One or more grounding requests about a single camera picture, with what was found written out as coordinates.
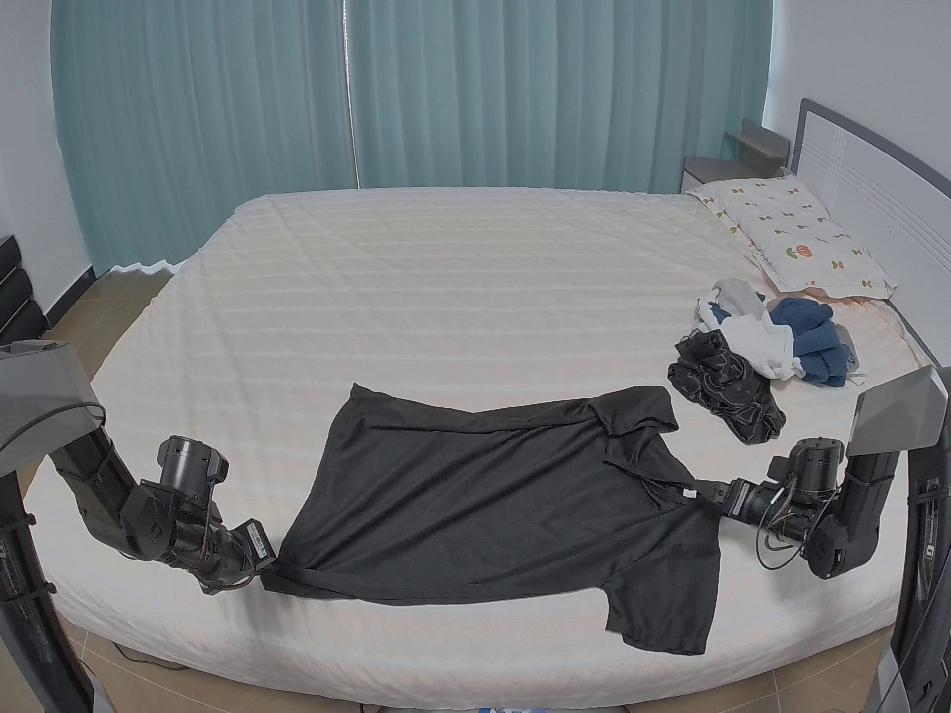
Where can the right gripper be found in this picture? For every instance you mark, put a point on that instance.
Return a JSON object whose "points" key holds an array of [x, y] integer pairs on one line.
{"points": [[758, 503]]}

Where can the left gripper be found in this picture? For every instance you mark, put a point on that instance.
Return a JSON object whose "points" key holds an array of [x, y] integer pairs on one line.
{"points": [[241, 558]]}

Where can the black T-shirt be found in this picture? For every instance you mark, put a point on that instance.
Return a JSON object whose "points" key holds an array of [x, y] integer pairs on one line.
{"points": [[483, 502]]}

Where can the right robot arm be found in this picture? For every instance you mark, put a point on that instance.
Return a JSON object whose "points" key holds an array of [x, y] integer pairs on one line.
{"points": [[862, 502]]}

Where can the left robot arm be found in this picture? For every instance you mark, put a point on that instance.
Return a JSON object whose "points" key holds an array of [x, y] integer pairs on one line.
{"points": [[96, 487]]}

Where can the pile of clothes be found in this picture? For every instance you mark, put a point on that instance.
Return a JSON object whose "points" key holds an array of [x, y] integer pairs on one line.
{"points": [[728, 383]]}

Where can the bed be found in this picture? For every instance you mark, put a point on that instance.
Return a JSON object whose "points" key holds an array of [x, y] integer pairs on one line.
{"points": [[446, 287]]}

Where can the white printed pillow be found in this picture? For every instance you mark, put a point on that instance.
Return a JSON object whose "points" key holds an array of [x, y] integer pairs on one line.
{"points": [[795, 235]]}

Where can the grey bedside table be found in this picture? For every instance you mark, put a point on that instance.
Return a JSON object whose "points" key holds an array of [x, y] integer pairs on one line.
{"points": [[735, 160]]}

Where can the black chest of drawers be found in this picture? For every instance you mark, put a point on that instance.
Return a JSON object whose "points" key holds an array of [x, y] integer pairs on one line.
{"points": [[18, 294]]}

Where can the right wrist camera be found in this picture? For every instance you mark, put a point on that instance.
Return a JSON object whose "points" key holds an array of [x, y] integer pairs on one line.
{"points": [[780, 471]]}

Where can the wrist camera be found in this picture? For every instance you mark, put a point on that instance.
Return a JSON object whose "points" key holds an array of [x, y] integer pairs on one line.
{"points": [[218, 469], [780, 471]]}

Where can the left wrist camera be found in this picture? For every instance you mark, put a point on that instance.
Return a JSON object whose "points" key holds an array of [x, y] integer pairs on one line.
{"points": [[218, 469]]}

